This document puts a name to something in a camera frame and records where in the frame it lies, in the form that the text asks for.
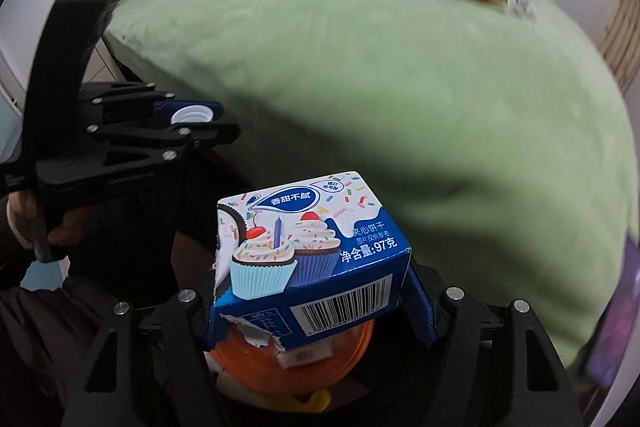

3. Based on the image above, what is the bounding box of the white bottle cap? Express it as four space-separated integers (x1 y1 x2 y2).
170 104 215 124

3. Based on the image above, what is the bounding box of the blue cupcake biscuit box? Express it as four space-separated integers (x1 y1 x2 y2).
206 171 412 351

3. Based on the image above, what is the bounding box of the orange trash bin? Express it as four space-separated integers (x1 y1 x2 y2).
205 321 374 413

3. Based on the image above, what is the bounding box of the person left hand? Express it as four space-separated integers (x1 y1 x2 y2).
6 192 89 263

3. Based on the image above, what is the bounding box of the green bed cover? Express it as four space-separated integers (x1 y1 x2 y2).
105 0 639 367

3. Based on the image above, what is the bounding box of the beige curtain right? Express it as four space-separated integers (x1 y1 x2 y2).
597 0 640 93

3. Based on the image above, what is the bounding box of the grey small package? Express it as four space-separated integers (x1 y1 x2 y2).
508 0 536 20

